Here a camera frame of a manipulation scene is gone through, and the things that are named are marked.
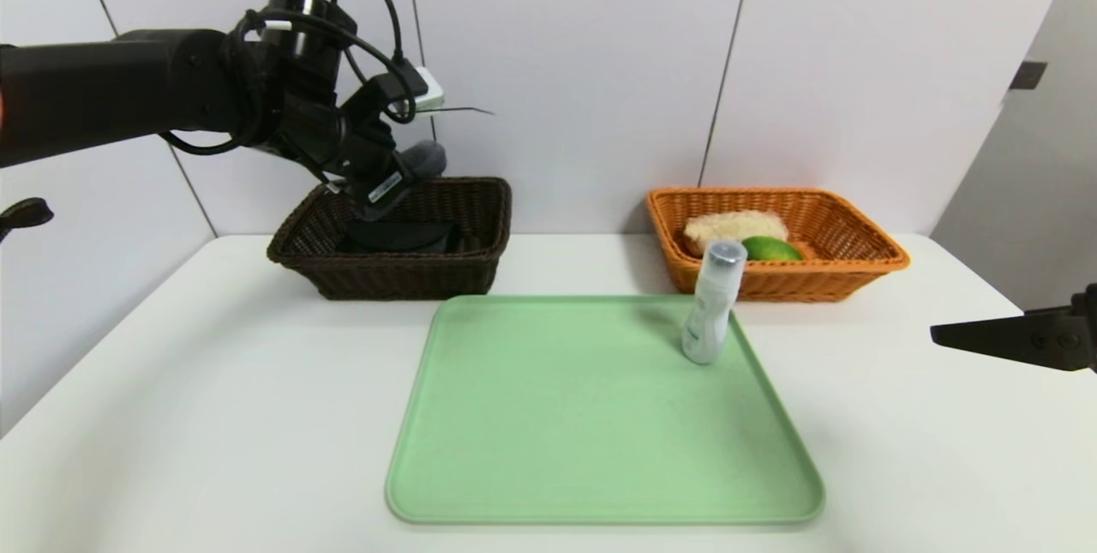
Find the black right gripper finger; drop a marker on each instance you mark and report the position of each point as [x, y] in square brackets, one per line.
[1020, 340]

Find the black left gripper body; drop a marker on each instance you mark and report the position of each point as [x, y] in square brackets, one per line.
[385, 187]

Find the grey fabric pouch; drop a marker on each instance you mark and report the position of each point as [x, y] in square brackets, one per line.
[424, 160]

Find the green lime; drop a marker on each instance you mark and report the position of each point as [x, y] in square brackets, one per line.
[771, 249]

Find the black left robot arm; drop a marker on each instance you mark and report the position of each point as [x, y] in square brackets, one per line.
[103, 90]

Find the dark brown wicker basket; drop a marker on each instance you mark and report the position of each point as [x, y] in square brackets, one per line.
[403, 279]

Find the orange wicker basket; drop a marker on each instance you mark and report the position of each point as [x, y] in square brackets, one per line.
[814, 283]

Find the thin black zip tie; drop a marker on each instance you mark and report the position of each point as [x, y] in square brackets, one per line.
[463, 111]

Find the light green plastic tray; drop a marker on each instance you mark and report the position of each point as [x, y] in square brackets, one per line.
[557, 433]

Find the white bottle with clear cap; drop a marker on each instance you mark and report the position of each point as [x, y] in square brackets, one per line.
[711, 313]

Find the light grey left wrist camera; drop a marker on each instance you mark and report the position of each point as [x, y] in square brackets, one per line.
[428, 94]

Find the dark wall fixture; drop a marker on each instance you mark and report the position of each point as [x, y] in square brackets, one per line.
[1027, 76]

